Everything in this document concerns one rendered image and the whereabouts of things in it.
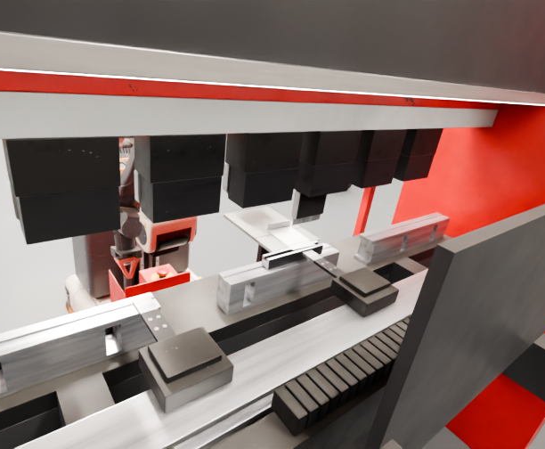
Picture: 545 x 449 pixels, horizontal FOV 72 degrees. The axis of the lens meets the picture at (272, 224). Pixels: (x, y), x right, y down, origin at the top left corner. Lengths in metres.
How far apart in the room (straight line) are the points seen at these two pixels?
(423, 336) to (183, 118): 0.50
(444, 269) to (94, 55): 0.40
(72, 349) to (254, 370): 0.35
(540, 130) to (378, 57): 0.99
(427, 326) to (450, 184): 1.31
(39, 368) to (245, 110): 0.61
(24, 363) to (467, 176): 1.54
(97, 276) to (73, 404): 1.19
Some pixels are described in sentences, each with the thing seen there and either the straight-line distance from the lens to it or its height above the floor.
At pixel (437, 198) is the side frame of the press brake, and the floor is 1.01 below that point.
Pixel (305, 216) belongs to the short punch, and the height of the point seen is 1.10.
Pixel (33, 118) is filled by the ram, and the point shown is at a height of 1.37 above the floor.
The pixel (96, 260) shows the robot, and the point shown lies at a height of 0.51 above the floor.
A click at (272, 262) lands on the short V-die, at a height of 0.99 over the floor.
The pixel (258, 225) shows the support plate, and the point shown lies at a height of 1.00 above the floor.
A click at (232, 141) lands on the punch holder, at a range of 0.82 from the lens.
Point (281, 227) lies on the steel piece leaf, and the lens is 1.16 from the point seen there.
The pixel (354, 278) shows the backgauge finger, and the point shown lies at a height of 1.03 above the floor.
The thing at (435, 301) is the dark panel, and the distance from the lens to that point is 0.44.
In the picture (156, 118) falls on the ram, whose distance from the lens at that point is 0.67.
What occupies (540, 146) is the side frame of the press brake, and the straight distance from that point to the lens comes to 1.61.
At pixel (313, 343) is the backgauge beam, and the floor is 0.98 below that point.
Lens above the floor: 1.50
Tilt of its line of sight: 25 degrees down
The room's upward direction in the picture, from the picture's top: 8 degrees clockwise
